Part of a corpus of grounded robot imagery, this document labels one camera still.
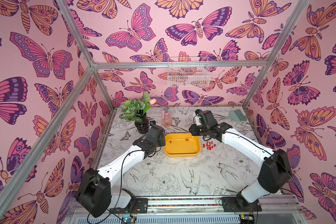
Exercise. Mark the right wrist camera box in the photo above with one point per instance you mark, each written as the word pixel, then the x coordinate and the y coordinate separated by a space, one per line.
pixel 204 118

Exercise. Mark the white wire basket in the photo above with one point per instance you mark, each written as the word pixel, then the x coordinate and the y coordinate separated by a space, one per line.
pixel 188 74

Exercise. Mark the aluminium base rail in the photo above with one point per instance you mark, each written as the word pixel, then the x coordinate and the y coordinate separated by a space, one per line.
pixel 271 204

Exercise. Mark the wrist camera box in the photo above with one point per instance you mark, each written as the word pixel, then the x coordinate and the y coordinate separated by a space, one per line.
pixel 156 132
pixel 204 118

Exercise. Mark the pink spray bottle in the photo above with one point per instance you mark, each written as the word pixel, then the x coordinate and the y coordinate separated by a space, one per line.
pixel 166 118

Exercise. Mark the aluminium frame post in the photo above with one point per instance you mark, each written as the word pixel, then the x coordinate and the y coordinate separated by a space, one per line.
pixel 66 13
pixel 276 49

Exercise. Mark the aluminium frame post right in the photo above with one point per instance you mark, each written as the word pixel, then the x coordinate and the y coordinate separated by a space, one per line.
pixel 276 49

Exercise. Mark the black glossy vase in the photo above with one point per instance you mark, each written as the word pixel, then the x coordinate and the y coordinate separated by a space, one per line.
pixel 143 126

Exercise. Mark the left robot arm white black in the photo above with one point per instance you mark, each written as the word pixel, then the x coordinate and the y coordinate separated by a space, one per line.
pixel 94 192

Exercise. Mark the yellow plastic storage tray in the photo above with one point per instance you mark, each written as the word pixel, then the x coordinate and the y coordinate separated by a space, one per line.
pixel 179 147

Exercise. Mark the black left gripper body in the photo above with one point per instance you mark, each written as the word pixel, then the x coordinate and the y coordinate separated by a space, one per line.
pixel 161 143

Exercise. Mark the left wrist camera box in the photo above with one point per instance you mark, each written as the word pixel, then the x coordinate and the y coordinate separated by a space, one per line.
pixel 156 132

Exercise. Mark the green artificial plant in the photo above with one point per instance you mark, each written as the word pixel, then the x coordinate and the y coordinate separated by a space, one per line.
pixel 136 109

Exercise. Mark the aluminium frame post left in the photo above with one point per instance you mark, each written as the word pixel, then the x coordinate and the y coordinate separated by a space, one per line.
pixel 66 13

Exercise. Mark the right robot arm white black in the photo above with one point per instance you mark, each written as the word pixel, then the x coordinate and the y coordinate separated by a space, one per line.
pixel 275 169

